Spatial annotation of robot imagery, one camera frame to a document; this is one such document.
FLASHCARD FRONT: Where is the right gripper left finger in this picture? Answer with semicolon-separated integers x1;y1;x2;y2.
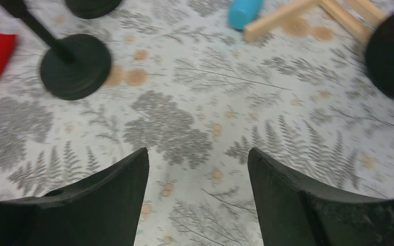
0;148;149;245

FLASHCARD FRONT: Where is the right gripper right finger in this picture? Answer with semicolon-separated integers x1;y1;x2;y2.
247;148;394;246

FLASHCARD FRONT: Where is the floral table mat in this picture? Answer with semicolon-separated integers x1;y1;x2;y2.
0;1;394;245

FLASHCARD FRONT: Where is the blue microphone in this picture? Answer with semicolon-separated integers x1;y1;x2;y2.
227;0;264;30

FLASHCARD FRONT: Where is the wooden clothes rack frame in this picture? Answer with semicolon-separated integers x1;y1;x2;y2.
243;1;387;44

